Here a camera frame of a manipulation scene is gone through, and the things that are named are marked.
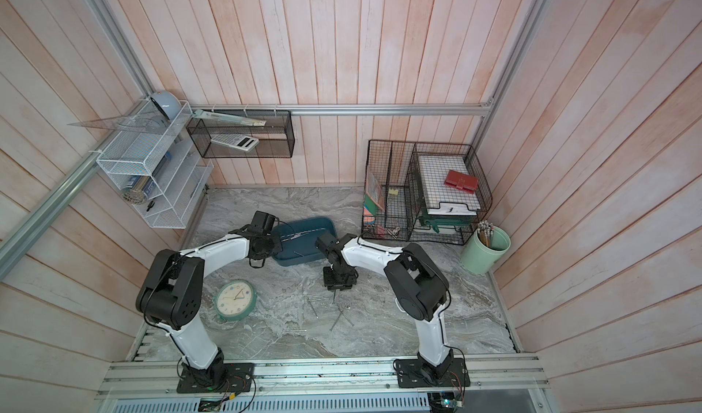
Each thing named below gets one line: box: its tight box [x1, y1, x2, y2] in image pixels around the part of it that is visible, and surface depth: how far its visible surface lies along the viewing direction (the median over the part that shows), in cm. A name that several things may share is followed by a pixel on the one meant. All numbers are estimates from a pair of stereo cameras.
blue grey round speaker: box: [149, 90, 182, 121], surface depth 85 cm
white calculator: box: [210, 134, 260, 152], surface depth 100 cm
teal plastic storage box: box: [272, 217, 338, 267], surface depth 103 cm
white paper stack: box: [418, 155, 481, 216], surface depth 94 cm
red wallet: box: [444, 169, 479, 195], surface depth 94 cm
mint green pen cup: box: [460, 226, 511, 275], surface depth 88 cm
